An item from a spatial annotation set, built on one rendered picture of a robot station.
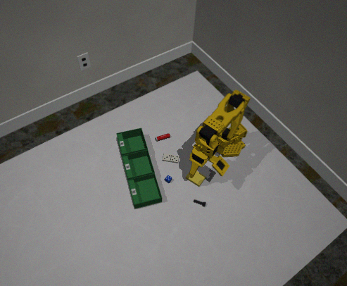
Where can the grey domino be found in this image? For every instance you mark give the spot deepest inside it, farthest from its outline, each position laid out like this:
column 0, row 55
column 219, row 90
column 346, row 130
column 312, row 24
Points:
column 170, row 158

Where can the blue die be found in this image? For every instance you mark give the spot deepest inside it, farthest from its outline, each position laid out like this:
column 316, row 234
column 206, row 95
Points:
column 168, row 179

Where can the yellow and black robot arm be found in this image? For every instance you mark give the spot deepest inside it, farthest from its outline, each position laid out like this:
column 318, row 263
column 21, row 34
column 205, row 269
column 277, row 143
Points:
column 214, row 136

